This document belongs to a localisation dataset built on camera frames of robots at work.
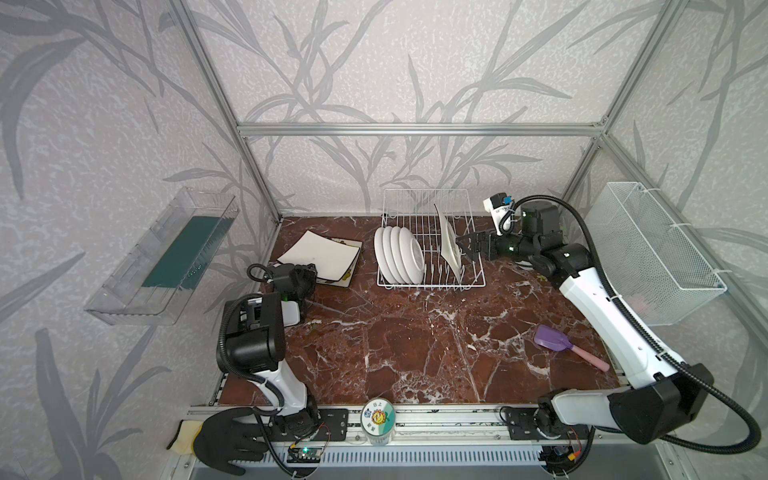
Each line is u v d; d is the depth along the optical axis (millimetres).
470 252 667
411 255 912
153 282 625
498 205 642
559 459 742
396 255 889
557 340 867
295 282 788
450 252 877
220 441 703
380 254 889
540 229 550
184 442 716
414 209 1230
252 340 487
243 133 938
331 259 1040
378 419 671
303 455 715
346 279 996
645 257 621
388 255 889
